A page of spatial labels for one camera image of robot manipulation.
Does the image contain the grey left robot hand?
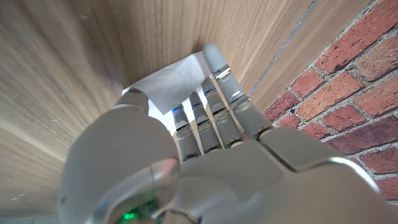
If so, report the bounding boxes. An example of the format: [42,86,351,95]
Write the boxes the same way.
[57,42,398,224]

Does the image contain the white cloth strip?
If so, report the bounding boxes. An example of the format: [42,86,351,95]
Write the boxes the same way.
[121,51,212,136]

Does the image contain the printed brick backdrop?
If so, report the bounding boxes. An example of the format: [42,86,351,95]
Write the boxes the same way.
[241,0,398,206]

